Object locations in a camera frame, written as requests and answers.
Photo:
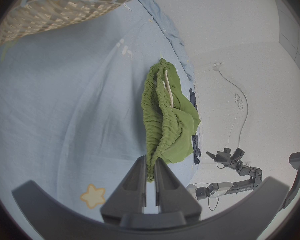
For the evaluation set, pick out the bed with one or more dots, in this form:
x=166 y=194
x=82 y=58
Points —
x=65 y=109

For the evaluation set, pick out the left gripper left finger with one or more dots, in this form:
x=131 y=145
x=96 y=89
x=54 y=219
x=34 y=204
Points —
x=130 y=191

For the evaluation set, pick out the round woven basket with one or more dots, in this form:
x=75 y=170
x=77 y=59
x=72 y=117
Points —
x=52 y=16

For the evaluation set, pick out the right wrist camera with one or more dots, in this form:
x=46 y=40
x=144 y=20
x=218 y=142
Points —
x=227 y=151

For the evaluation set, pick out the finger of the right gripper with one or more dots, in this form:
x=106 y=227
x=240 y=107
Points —
x=212 y=155

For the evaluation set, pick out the green shorts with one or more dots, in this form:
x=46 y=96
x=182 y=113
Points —
x=165 y=121

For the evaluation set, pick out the pale blue quilt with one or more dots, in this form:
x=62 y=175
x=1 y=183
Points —
x=165 y=21

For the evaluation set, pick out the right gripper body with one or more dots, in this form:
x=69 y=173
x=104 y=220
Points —
x=223 y=159

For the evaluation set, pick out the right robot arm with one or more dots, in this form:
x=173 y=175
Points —
x=240 y=186

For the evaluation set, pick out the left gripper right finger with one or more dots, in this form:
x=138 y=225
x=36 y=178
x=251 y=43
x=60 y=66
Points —
x=172 y=194

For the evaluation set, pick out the dark blue T-shirt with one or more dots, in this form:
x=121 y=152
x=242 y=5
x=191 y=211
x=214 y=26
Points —
x=196 y=149

